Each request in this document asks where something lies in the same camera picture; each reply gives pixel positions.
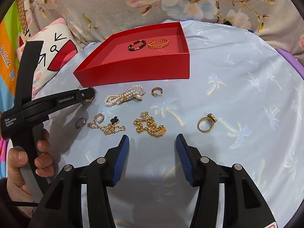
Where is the gold wrist watch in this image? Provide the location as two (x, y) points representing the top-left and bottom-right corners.
(80, 87), (96, 105)

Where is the white pearl bracelet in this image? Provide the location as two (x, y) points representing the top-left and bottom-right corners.
(104, 84), (145, 107)

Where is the black bead bracelet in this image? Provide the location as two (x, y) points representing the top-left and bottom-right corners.
(128, 39), (147, 52)

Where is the gold cuff bangle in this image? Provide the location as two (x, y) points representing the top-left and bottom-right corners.
(148, 38), (169, 49)

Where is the person's left hand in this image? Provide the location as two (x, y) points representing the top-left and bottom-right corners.
(7, 129), (55, 202)

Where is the white cat face pillow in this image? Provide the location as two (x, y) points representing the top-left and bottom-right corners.
(29, 17), (80, 97)

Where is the gold hoop earring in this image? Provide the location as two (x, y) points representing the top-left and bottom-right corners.
(151, 86), (163, 97)

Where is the red cardboard tray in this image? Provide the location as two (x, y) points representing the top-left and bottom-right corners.
(73, 22), (190, 87)

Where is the colourful cartoon bedsheet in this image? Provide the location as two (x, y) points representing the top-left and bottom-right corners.
(0, 2), (23, 112)

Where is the light blue palm cloth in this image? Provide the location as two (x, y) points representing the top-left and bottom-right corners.
(38, 21), (303, 227)

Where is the purple mat edge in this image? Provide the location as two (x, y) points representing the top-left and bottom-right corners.
(277, 49), (304, 79)

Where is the grey floral blanket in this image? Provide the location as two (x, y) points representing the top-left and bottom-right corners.
(23, 0), (303, 61)

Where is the rose gold wide ring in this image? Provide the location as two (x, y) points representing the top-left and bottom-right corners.
(93, 113), (106, 125)

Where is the silver ring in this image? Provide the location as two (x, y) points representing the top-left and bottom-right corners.
(75, 117), (87, 129)

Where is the gold chain black clover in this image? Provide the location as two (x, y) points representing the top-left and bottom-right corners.
(87, 116), (126, 135)

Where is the gold bead chain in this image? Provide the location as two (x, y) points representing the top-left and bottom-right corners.
(132, 111), (168, 138)

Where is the gold ring with stone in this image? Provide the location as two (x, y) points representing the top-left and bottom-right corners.
(197, 113), (218, 133)

